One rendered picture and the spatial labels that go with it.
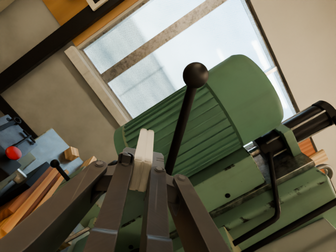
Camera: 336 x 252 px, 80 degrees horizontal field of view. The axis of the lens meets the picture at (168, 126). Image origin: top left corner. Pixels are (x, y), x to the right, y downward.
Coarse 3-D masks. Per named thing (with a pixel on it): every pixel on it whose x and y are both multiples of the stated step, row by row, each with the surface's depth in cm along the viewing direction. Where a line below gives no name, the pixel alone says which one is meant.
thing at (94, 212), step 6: (72, 174) 49; (60, 186) 47; (54, 192) 46; (102, 198) 49; (96, 204) 46; (90, 210) 47; (96, 210) 47; (84, 216) 47; (90, 216) 47; (96, 216) 48; (84, 222) 48
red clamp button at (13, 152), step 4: (8, 148) 40; (12, 148) 40; (16, 148) 41; (8, 152) 39; (12, 152) 40; (16, 152) 41; (20, 152) 42; (8, 156) 39; (12, 156) 40; (16, 156) 40; (20, 156) 41
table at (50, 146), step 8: (40, 136) 67; (48, 136) 70; (56, 136) 73; (40, 144) 65; (48, 144) 68; (56, 144) 71; (64, 144) 75; (32, 152) 60; (40, 152) 63; (48, 152) 66; (56, 152) 69; (40, 160) 61; (48, 160) 64; (64, 160) 70; (72, 160) 74; (80, 160) 78; (32, 168) 57; (64, 168) 68; (72, 168) 72; (8, 184) 49; (0, 192) 46
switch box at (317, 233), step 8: (312, 224) 41; (320, 224) 40; (328, 224) 39; (296, 232) 41; (304, 232) 41; (312, 232) 40; (320, 232) 39; (328, 232) 38; (280, 240) 42; (288, 240) 41; (296, 240) 40; (304, 240) 40; (312, 240) 39; (320, 240) 38; (328, 240) 37; (264, 248) 42; (272, 248) 42; (280, 248) 41; (288, 248) 40; (296, 248) 39; (304, 248) 38; (312, 248) 38; (320, 248) 37; (328, 248) 36
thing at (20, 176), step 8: (40, 168) 48; (16, 176) 45; (24, 176) 46; (32, 176) 44; (16, 184) 46; (24, 184) 42; (32, 184) 44; (8, 192) 43; (16, 192) 43; (0, 200) 43; (8, 200) 43
